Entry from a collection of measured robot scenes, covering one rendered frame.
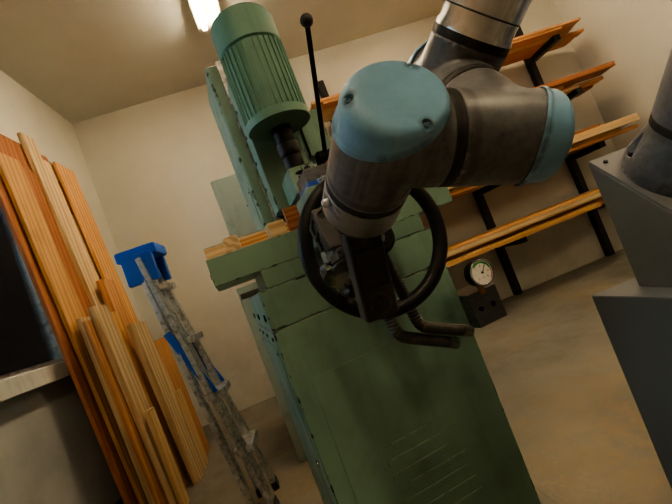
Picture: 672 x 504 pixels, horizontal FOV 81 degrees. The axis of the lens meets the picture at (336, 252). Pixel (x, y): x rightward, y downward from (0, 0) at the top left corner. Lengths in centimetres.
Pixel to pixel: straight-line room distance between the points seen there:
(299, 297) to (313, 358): 13
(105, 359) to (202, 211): 170
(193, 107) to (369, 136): 353
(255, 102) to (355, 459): 86
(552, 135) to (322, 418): 70
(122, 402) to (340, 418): 147
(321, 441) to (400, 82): 73
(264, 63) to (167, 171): 265
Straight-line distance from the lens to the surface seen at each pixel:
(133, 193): 371
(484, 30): 49
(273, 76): 110
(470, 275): 94
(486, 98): 39
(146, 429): 224
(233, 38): 116
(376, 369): 91
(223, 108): 135
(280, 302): 86
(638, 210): 87
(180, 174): 364
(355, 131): 33
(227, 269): 85
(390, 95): 34
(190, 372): 172
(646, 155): 85
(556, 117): 41
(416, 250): 96
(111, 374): 221
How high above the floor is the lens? 78
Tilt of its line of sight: 3 degrees up
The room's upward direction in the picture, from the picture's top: 21 degrees counter-clockwise
